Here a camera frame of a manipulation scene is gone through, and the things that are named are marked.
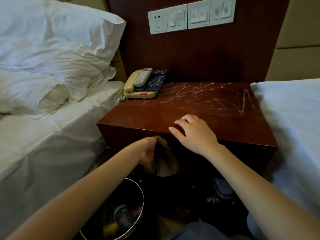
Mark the person's right hand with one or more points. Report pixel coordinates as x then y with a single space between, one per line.
197 137

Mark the person's left hand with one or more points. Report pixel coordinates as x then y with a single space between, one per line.
147 153

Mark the brown cleaning cloth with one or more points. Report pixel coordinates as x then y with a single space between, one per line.
165 159

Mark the dark blue scribbled pouch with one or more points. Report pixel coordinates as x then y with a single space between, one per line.
156 81

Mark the white remote control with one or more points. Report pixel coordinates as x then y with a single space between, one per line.
142 77

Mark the person's right forearm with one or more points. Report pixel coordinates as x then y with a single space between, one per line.
265 197

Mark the person's left forearm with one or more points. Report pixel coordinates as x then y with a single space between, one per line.
75 204

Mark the person's blue jeans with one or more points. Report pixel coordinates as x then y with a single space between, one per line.
200 232

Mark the dark wooden nightstand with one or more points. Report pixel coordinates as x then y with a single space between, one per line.
162 117

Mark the black metal-rimmed trash bin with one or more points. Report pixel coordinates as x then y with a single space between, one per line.
135 192

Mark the white bed sheet mattress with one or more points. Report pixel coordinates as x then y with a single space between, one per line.
50 147

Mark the white bed cover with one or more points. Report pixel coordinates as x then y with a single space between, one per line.
295 122

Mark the crumpled white pillow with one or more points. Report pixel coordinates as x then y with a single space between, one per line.
37 89

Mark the beige padded headboard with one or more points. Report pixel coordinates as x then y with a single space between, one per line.
297 39

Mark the smooth white pillow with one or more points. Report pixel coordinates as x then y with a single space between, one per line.
62 27

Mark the white socket and switch panel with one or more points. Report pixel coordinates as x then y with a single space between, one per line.
157 21

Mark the white four-button switch panel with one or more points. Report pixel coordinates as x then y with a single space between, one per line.
212 11

